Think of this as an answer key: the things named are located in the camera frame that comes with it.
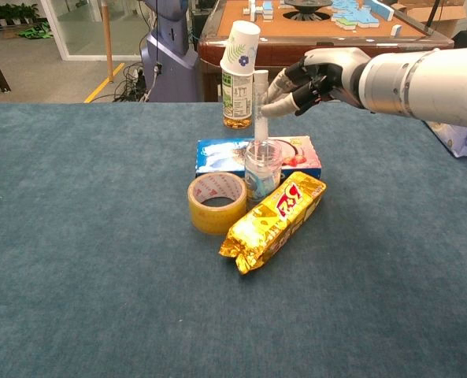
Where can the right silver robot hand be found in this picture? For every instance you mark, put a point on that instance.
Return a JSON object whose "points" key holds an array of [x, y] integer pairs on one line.
{"points": [[339, 65]]}

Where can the clear plastic tube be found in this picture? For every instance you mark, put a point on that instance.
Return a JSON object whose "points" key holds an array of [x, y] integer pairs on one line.
{"points": [[261, 128]]}

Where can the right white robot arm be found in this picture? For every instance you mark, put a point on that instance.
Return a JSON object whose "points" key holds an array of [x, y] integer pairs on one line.
{"points": [[426, 86]]}

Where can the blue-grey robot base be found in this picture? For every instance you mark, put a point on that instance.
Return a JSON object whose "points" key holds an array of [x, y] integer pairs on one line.
{"points": [[170, 59]]}

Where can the blue white mahjong tile row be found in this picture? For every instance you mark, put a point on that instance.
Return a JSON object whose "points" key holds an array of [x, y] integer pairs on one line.
{"points": [[359, 15]]}

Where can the brown mahjong table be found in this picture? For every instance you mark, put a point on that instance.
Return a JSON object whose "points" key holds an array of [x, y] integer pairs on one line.
{"points": [[280, 51]]}

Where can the black round ribbed dish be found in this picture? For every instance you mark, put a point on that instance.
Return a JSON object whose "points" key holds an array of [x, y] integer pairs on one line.
{"points": [[308, 10]]}

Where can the single blue white mahjong tile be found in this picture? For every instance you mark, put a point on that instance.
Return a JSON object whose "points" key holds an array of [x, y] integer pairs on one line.
{"points": [[395, 30]]}

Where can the blue white mahjong tile stack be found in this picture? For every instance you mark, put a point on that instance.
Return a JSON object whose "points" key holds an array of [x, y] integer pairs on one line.
{"points": [[262, 11]]}

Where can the white paper cup blue flower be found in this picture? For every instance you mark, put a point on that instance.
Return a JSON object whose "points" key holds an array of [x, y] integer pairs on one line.
{"points": [[241, 47]]}

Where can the black tripod stand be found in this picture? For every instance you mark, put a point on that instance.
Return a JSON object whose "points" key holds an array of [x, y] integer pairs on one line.
{"points": [[434, 13]]}

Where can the tea bottle green label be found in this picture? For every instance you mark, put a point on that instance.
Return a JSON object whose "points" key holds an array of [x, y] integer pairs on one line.
{"points": [[237, 102]]}

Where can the brown cardboard box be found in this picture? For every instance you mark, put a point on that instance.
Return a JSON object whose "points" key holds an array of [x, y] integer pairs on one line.
{"points": [[455, 12]]}

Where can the clear glass jar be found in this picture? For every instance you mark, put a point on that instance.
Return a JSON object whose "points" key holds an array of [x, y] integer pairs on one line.
{"points": [[258, 185]]}

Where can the white tissue pack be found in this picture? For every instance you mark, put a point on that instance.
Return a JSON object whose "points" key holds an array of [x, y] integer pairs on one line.
{"points": [[461, 143]]}

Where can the blue cookie box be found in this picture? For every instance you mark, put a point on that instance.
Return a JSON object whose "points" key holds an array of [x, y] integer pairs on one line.
{"points": [[221, 155]]}

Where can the yellow foil biscuit packet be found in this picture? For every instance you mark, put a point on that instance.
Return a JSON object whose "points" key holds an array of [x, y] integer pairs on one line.
{"points": [[272, 224]]}

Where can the yellowish packing tape roll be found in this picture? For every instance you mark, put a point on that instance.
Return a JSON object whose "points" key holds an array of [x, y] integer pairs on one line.
{"points": [[213, 218]]}

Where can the wooden pole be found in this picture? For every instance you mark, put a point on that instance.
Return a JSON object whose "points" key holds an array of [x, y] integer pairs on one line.
{"points": [[108, 43]]}

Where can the white framed glass partition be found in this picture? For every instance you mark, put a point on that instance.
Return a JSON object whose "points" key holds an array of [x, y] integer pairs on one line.
{"points": [[56, 35]]}

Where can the green cloth heap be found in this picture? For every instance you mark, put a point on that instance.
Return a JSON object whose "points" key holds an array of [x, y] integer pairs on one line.
{"points": [[38, 30]]}

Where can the blue felt table mat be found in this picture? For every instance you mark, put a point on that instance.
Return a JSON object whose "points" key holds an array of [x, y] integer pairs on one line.
{"points": [[99, 275]]}

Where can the green potted plants row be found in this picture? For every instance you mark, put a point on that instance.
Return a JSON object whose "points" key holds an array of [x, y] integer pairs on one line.
{"points": [[8, 13]]}

